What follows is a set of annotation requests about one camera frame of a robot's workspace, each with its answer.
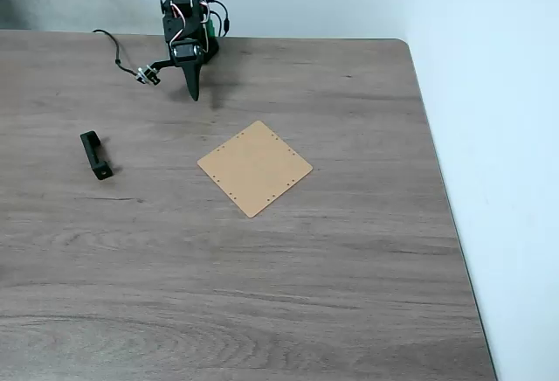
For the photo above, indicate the black block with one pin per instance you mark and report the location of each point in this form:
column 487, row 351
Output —
column 97, row 157

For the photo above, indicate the tan square board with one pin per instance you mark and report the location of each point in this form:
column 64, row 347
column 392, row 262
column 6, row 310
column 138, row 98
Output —
column 255, row 169

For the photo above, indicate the green connector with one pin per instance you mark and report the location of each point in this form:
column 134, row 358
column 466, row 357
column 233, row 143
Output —
column 211, row 27

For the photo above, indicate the black and white camera box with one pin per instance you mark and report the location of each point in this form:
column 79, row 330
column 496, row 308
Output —
column 146, row 74

